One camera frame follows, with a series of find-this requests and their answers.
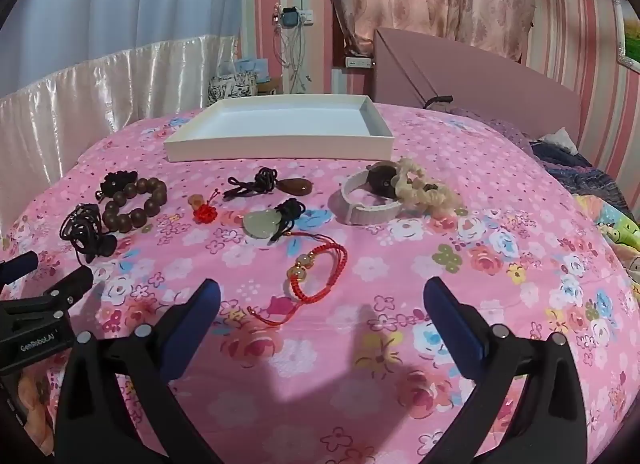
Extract black white patterned bag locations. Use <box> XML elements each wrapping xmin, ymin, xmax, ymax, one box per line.
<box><xmin>207</xmin><ymin>71</ymin><xmax>258</xmax><ymax>107</ymax></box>

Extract hanging white cables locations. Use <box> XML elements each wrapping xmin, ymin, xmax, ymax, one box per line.
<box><xmin>277</xmin><ymin>24</ymin><xmax>311</xmax><ymax>95</ymax></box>

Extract framed wall picture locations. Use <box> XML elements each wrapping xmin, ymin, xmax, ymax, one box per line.
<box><xmin>610</xmin><ymin>0</ymin><xmax>640</xmax><ymax>67</ymax></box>

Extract purple dotted quilt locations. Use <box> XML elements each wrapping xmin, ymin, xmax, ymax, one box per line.
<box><xmin>440</xmin><ymin>105</ymin><xmax>538</xmax><ymax>155</ymax></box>

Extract colourful cartoon blanket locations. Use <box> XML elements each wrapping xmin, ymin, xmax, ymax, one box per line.
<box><xmin>575</xmin><ymin>191</ymin><xmax>640</xmax><ymax>295</ymax></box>

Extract wall socket with blue charger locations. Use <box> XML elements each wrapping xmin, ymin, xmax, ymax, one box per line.
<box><xmin>274</xmin><ymin>3</ymin><xmax>317</xmax><ymax>27</ymax></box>

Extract cream scrunchie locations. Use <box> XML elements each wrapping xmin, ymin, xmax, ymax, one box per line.
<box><xmin>395</xmin><ymin>158</ymin><xmax>461</xmax><ymax>220</ymax></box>

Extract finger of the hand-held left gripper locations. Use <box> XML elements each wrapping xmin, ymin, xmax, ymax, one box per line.
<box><xmin>34</xmin><ymin>266</ymin><xmax>95</xmax><ymax>315</ymax></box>
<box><xmin>0</xmin><ymin>251</ymin><xmax>40</xmax><ymax>286</ymax></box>

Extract white satin curtain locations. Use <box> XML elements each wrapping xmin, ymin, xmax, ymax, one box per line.
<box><xmin>0</xmin><ymin>34</ymin><xmax>241</xmax><ymax>240</ymax></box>

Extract pink headboard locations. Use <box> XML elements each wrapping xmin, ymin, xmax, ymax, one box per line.
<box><xmin>374</xmin><ymin>27</ymin><xmax>586</xmax><ymax>150</ymax></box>

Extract black scrunchie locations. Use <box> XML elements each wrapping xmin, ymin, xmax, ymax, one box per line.
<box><xmin>97</xmin><ymin>170</ymin><xmax>138</xmax><ymax>201</ymax></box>

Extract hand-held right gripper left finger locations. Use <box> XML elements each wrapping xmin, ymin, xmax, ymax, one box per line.
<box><xmin>54</xmin><ymin>278</ymin><xmax>223</xmax><ymax>464</ymax></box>

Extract black braided cord bracelet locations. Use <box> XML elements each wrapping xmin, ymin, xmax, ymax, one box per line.
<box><xmin>60</xmin><ymin>203</ymin><xmax>118</xmax><ymax>265</ymax></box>

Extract dark striped blanket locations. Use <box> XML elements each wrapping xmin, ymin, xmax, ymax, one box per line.
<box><xmin>530</xmin><ymin>141</ymin><xmax>633</xmax><ymax>220</ymax></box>

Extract red knot charm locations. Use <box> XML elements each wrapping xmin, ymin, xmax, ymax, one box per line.
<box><xmin>188</xmin><ymin>189</ymin><xmax>221</xmax><ymax>225</ymax></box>

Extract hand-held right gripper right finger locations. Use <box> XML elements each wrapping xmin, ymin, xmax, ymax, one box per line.
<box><xmin>422</xmin><ymin>276</ymin><xmax>588</xmax><ymax>464</ymax></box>

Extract brown teardrop pendant necklace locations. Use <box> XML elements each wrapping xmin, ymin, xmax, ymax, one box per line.
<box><xmin>222</xmin><ymin>167</ymin><xmax>314</xmax><ymax>200</ymax></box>

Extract pink floral bedsheet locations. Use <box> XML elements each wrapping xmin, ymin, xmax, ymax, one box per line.
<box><xmin>0</xmin><ymin>104</ymin><xmax>640</xmax><ymax>464</ymax></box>

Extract light blue paper bag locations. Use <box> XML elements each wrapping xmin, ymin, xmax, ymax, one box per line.
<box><xmin>235</xmin><ymin>58</ymin><xmax>271</xmax><ymax>82</ymax></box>

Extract pale jade pendant necklace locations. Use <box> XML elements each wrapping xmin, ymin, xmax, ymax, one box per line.
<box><xmin>243</xmin><ymin>198</ymin><xmax>307</xmax><ymax>245</ymax></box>

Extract white shallow box tray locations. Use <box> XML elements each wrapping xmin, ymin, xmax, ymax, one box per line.
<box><xmin>164</xmin><ymin>94</ymin><xmax>395</xmax><ymax>163</ymax></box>

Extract white pillow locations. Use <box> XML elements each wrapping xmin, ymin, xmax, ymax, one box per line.
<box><xmin>539</xmin><ymin>127</ymin><xmax>580</xmax><ymax>152</ymax></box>

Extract red braided bracelet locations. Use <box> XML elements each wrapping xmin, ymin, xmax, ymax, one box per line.
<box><xmin>247</xmin><ymin>231</ymin><xmax>347</xmax><ymax>327</ymax></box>

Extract brown wooden bead bracelet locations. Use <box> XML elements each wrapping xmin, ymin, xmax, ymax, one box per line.
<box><xmin>101</xmin><ymin>177</ymin><xmax>168</xmax><ymax>234</ymax></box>

